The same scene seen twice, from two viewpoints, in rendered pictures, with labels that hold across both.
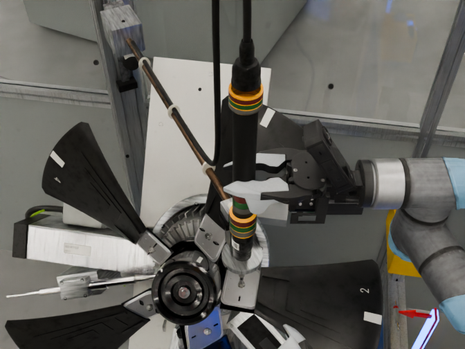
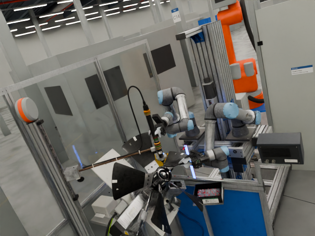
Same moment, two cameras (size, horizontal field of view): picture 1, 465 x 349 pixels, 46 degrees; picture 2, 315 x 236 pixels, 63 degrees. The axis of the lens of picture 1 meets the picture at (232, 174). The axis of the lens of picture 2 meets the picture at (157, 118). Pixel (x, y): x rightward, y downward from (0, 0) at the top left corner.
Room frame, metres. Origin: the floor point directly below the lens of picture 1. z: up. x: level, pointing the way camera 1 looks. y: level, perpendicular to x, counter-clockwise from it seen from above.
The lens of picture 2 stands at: (-0.23, 1.39, 2.11)
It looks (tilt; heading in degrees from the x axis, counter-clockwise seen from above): 18 degrees down; 297
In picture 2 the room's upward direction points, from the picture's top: 17 degrees counter-clockwise
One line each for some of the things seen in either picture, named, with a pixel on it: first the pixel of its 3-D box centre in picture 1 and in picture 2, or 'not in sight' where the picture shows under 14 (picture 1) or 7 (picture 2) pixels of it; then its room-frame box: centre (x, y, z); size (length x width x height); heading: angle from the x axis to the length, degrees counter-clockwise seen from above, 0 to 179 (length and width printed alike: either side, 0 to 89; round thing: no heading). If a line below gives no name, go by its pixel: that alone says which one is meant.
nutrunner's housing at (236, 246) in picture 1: (243, 176); (153, 132); (0.54, -0.02, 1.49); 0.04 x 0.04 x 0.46
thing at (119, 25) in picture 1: (122, 29); (71, 173); (1.11, 0.25, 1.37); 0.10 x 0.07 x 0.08; 26
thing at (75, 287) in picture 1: (76, 287); (143, 216); (0.61, 0.32, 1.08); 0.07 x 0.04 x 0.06; 91
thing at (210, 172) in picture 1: (172, 111); (116, 159); (0.82, 0.12, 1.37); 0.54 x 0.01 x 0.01; 26
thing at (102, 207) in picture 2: not in sight; (104, 207); (1.15, 0.08, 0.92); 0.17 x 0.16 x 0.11; 171
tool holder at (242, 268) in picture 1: (239, 236); (158, 152); (0.55, -0.01, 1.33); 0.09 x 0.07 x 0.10; 26
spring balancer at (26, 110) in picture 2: not in sight; (26, 110); (1.19, 0.29, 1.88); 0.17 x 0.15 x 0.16; 81
